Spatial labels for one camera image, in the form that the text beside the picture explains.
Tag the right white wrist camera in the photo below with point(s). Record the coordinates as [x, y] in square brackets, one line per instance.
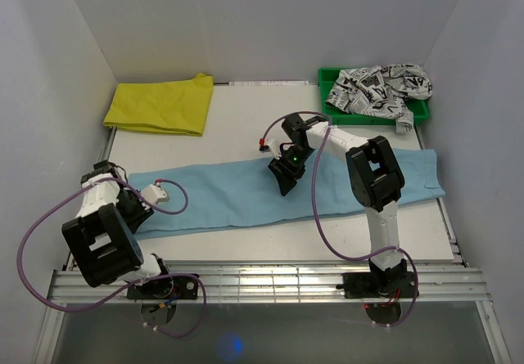
[269, 145]

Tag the folded yellow trousers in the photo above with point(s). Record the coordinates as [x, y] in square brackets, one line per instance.
[177, 108]

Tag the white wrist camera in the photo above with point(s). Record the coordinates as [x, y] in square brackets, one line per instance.
[269, 145]
[155, 194]

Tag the aluminium mounting rail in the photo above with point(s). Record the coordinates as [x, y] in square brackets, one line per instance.
[236, 283]

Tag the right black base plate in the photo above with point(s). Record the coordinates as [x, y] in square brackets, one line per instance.
[366, 285]

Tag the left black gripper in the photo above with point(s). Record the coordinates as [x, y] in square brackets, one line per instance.
[140, 216]

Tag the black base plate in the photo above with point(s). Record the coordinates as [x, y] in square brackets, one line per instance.
[366, 285]
[165, 288]

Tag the light blue trousers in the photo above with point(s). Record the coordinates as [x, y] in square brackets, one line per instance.
[216, 197]

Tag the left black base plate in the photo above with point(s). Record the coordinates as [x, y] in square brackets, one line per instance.
[165, 288]

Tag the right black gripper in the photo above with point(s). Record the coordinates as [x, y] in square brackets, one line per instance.
[286, 177]

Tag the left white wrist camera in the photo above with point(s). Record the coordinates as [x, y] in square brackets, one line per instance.
[155, 194]

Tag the newspaper print trousers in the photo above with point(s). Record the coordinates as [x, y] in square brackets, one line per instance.
[381, 91]

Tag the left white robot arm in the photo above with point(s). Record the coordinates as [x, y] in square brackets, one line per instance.
[101, 237]

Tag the green plastic bin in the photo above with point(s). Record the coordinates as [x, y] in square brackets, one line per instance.
[326, 79]

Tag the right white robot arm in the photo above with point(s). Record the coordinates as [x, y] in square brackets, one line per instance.
[376, 182]

